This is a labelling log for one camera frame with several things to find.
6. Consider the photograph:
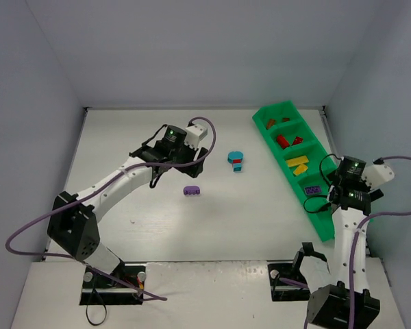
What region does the purple lego piece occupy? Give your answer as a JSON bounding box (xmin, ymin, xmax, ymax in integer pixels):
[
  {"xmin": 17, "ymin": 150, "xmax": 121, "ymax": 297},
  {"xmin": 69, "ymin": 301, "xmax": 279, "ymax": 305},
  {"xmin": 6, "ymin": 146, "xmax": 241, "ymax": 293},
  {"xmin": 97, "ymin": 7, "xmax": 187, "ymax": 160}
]
[{"xmin": 183, "ymin": 185, "xmax": 201, "ymax": 195}]

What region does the yellow small lego brick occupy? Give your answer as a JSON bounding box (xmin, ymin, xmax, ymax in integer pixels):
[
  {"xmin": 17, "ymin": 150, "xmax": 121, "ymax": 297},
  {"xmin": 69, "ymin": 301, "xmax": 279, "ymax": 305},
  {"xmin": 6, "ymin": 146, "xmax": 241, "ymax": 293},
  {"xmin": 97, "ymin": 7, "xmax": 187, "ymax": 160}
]
[{"xmin": 293, "ymin": 164, "xmax": 308, "ymax": 176}]

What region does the yellow lego plate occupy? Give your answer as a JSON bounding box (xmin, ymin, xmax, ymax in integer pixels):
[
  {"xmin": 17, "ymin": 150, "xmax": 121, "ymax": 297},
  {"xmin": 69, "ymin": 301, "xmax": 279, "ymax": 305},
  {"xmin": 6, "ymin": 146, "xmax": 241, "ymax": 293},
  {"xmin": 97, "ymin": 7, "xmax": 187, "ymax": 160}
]
[{"xmin": 286, "ymin": 156, "xmax": 309, "ymax": 167}]

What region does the blue round lego piece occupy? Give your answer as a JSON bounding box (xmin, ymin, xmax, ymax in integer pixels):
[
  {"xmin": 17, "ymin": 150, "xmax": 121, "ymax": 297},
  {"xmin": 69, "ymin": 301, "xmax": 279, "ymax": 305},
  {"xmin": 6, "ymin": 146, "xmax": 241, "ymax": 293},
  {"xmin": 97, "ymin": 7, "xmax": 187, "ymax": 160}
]
[{"xmin": 227, "ymin": 151, "xmax": 244, "ymax": 164}]

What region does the red lego brick single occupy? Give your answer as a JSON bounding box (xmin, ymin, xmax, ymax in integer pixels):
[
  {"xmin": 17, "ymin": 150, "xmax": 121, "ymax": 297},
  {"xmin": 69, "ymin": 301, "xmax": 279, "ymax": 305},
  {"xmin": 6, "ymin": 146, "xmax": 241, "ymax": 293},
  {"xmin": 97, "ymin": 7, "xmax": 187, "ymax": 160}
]
[{"xmin": 292, "ymin": 136, "xmax": 303, "ymax": 146}]

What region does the small teal lego cube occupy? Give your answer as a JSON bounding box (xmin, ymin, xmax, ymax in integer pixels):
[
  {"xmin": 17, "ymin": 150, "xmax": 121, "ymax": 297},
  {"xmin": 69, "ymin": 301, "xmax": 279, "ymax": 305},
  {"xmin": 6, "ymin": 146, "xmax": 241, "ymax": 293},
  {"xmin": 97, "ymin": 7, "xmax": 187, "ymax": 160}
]
[{"xmin": 232, "ymin": 163, "xmax": 242, "ymax": 172}]

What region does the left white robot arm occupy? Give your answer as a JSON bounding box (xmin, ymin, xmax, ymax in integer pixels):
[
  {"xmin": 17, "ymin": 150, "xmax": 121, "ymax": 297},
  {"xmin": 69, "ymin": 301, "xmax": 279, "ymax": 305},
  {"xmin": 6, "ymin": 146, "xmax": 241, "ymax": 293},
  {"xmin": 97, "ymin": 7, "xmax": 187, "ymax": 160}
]
[{"xmin": 47, "ymin": 123, "xmax": 208, "ymax": 278}]

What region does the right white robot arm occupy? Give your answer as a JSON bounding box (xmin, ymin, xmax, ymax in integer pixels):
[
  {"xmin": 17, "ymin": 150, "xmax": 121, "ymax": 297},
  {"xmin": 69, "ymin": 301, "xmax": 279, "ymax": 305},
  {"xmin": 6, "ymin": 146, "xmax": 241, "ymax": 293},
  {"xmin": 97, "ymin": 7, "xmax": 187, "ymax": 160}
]
[{"xmin": 299, "ymin": 156, "xmax": 380, "ymax": 328}]

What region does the green compartment tray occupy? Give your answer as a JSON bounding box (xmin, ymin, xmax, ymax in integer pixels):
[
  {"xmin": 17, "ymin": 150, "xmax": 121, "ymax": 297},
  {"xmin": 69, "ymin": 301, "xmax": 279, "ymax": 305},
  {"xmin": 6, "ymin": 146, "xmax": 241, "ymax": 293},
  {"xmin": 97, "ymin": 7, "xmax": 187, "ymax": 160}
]
[{"xmin": 253, "ymin": 101, "xmax": 337, "ymax": 242}]

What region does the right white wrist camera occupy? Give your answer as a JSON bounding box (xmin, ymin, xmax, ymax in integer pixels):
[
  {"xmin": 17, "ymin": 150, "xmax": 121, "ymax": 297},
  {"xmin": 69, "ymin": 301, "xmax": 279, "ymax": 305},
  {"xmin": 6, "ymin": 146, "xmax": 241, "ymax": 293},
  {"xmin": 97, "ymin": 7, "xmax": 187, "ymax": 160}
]
[{"xmin": 362, "ymin": 163, "xmax": 395, "ymax": 190}]

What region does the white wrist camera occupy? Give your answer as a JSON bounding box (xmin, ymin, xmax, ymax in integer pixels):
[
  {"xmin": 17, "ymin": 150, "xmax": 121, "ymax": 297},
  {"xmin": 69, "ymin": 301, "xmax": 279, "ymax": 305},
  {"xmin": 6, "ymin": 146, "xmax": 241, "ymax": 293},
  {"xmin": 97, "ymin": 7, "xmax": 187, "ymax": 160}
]
[
  {"xmin": 362, "ymin": 163, "xmax": 395, "ymax": 190},
  {"xmin": 184, "ymin": 124, "xmax": 208, "ymax": 150}
]

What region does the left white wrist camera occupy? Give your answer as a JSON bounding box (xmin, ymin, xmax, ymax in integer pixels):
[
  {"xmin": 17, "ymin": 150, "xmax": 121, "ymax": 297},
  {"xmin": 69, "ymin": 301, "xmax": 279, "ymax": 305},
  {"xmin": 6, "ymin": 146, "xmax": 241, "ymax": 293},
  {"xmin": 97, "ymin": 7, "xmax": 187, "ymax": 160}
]
[{"xmin": 184, "ymin": 124, "xmax": 208, "ymax": 150}]

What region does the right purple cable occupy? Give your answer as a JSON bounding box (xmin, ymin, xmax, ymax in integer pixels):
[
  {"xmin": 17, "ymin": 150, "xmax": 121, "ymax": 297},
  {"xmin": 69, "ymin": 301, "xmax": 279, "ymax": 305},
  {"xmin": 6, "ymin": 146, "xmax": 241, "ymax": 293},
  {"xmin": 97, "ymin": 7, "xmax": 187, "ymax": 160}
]
[{"xmin": 303, "ymin": 156, "xmax": 411, "ymax": 329}]

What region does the purple cable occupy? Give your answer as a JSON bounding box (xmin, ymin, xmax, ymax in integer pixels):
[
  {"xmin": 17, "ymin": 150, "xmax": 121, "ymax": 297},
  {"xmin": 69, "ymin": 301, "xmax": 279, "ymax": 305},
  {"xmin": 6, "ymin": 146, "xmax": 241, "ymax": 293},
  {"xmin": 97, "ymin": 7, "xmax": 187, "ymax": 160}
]
[
  {"xmin": 5, "ymin": 117, "xmax": 216, "ymax": 302},
  {"xmin": 303, "ymin": 156, "xmax": 411, "ymax": 329}
]

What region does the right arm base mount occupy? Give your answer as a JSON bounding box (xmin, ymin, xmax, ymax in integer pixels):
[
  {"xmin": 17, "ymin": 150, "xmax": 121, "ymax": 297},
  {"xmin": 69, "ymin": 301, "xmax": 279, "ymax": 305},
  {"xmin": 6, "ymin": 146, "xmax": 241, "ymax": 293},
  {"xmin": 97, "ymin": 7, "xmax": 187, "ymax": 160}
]
[{"xmin": 267, "ymin": 261, "xmax": 310, "ymax": 302}]

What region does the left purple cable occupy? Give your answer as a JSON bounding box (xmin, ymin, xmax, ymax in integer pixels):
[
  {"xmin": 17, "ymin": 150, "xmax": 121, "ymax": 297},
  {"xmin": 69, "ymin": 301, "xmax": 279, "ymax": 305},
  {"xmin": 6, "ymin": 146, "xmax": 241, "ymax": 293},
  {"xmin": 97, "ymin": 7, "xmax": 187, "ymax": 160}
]
[{"xmin": 5, "ymin": 117, "xmax": 216, "ymax": 302}]

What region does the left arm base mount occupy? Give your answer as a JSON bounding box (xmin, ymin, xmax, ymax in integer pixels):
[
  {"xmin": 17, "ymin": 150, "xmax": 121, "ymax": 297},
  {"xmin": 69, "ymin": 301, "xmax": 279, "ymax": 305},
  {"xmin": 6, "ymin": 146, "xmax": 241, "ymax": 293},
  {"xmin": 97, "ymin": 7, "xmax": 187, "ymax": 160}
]
[{"xmin": 80, "ymin": 262, "xmax": 148, "ymax": 306}]

